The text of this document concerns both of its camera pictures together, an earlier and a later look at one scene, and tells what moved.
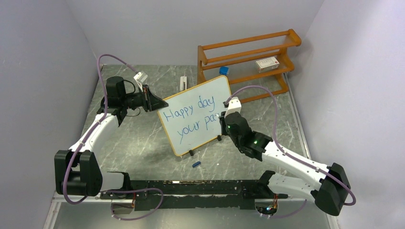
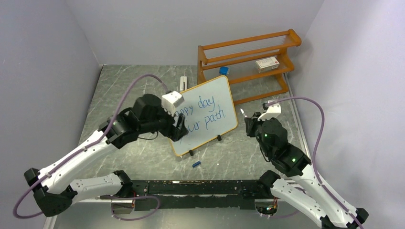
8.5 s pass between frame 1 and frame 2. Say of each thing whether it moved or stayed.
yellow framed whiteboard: stayed
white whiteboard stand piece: stayed
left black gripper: moved
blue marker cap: stayed
